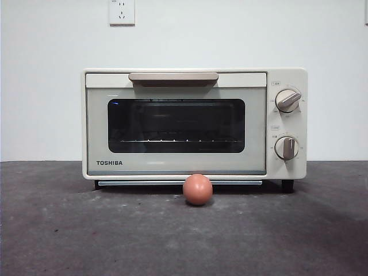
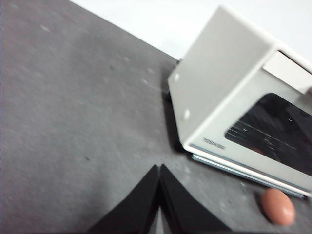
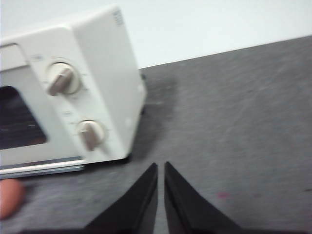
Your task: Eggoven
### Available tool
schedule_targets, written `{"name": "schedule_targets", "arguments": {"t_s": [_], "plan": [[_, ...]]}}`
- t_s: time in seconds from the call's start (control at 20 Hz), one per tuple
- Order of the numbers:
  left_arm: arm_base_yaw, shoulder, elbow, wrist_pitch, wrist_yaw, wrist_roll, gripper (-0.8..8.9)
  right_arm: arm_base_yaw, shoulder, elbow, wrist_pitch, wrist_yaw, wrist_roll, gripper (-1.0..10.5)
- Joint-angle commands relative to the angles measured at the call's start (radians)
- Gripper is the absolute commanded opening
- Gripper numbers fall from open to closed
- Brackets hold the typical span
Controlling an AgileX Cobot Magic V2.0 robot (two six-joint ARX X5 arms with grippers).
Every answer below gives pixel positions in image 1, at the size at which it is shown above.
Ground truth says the beige oven knob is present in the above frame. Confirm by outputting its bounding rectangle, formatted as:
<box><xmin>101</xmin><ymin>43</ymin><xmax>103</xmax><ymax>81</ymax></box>
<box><xmin>274</xmin><ymin>136</ymin><xmax>300</xmax><ymax>160</ymax></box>
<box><xmin>275</xmin><ymin>88</ymin><xmax>302</xmax><ymax>113</ymax></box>

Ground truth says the cream Toshiba toaster oven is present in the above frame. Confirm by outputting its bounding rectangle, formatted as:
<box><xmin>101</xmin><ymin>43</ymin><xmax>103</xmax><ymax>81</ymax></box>
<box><xmin>80</xmin><ymin>67</ymin><xmax>309</xmax><ymax>193</ymax></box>

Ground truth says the silver crumb tray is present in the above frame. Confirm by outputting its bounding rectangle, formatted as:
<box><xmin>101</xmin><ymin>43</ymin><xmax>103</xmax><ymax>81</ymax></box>
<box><xmin>97</xmin><ymin>180</ymin><xmax>263</xmax><ymax>187</ymax></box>

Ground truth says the brown egg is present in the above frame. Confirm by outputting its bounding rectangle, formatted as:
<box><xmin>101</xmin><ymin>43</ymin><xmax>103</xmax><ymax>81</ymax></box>
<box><xmin>182</xmin><ymin>173</ymin><xmax>214</xmax><ymax>206</ymax></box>

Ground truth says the white wall socket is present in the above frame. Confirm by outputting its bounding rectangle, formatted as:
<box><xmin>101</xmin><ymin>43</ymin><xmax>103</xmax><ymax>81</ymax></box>
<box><xmin>109</xmin><ymin>0</ymin><xmax>136</xmax><ymax>26</ymax></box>

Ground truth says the metal wire oven rack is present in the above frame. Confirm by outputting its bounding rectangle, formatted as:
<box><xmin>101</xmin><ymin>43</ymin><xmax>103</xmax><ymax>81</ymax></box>
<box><xmin>120</xmin><ymin>139</ymin><xmax>241</xmax><ymax>144</ymax></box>

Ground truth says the glass oven door beige handle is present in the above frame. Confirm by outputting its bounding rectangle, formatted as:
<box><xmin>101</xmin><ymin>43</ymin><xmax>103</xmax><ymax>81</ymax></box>
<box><xmin>85</xmin><ymin>72</ymin><xmax>267</xmax><ymax>176</ymax></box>

